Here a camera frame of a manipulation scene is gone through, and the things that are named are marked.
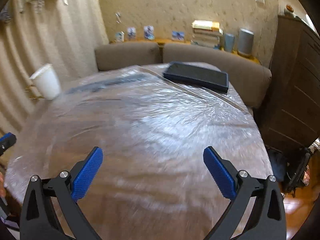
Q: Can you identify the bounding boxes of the dark wooden cabinet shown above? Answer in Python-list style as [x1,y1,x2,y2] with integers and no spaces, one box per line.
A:
[259,14,320,153]

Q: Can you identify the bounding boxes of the grey speaker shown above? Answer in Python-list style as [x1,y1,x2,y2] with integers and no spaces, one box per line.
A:
[237,28,254,55]

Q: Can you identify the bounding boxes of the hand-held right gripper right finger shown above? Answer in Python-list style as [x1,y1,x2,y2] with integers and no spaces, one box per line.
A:
[203,146,287,240]

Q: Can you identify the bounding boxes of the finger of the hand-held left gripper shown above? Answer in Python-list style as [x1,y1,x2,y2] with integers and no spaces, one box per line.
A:
[0,132,17,155]

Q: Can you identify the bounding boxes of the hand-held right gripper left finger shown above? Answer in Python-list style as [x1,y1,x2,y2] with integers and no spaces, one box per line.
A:
[19,147,104,240]

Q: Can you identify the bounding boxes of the black tablet case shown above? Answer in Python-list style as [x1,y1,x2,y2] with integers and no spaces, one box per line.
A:
[163,61,229,94]

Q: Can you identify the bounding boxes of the white mug with gold dots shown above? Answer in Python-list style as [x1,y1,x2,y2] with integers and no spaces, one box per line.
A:
[25,64,62,101]

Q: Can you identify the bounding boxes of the stack of books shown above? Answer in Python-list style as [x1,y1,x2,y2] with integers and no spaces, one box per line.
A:
[191,20,223,48]

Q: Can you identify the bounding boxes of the black backpack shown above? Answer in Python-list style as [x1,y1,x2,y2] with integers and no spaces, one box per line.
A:
[269,140,320,198]

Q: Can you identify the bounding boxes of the dark object under plastic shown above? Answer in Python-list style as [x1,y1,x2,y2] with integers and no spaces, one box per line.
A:
[64,73,150,94]

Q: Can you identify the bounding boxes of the beige curtain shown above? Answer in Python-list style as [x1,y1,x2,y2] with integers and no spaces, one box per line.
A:
[0,0,110,140]

